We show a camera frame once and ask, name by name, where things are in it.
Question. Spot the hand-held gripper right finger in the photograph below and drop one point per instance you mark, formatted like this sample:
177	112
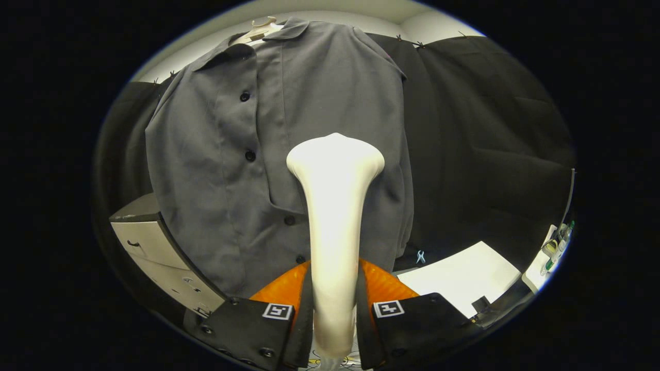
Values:
366	335

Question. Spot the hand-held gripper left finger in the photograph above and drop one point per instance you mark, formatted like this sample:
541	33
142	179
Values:
303	335

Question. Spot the white garment steamer head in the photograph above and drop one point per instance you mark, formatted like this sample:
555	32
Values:
335	206

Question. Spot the grey button-up shirt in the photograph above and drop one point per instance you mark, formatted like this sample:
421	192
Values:
206	180

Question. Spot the cream clothes hanger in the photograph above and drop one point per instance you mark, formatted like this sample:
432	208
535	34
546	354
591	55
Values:
258	30

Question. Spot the small blue clip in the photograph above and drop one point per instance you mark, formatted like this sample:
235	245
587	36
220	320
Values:
421	256

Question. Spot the white table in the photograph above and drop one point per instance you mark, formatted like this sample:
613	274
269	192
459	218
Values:
459	273

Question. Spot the small black box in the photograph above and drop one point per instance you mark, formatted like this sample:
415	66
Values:
480	303

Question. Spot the white side shelf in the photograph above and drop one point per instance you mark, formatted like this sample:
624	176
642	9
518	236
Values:
533	278

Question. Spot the grey drawer cabinet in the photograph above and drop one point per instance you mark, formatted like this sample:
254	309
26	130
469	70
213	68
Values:
149	242

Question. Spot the small clear bottle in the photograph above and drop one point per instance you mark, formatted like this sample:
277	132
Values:
559	247

